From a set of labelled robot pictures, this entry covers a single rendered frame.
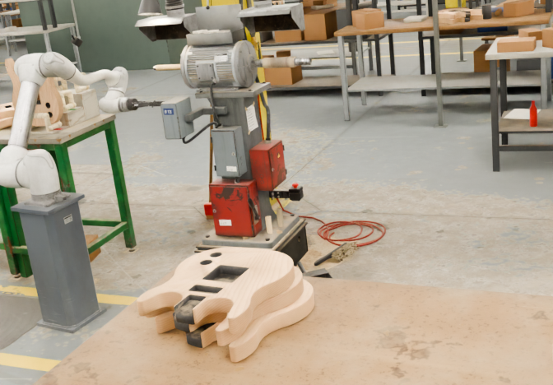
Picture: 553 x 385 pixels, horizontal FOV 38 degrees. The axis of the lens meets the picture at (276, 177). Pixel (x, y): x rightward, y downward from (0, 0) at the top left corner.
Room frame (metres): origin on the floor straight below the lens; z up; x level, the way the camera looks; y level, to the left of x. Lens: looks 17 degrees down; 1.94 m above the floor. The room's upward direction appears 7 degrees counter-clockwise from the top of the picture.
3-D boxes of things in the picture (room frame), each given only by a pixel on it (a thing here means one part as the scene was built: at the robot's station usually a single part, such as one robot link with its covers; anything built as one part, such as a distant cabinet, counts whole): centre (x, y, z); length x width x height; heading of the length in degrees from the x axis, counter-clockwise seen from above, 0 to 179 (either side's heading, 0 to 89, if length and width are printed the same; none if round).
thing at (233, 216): (4.23, 0.25, 0.49); 0.25 x 0.12 x 0.37; 65
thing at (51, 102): (4.71, 1.37, 1.17); 0.35 x 0.04 x 0.40; 63
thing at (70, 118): (4.85, 1.30, 0.98); 0.27 x 0.16 x 0.09; 64
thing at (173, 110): (4.22, 0.42, 0.99); 0.24 x 0.21 x 0.26; 65
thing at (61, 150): (4.49, 1.22, 0.45); 0.05 x 0.05 x 0.90; 65
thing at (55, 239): (4.03, 1.22, 0.35); 0.28 x 0.28 x 0.70; 58
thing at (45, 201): (4.02, 1.21, 0.73); 0.22 x 0.18 x 0.06; 58
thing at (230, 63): (4.40, 0.25, 1.25); 0.41 x 0.27 x 0.26; 65
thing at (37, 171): (4.03, 1.23, 0.87); 0.18 x 0.16 x 0.22; 66
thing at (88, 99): (4.99, 1.23, 1.02); 0.27 x 0.15 x 0.17; 64
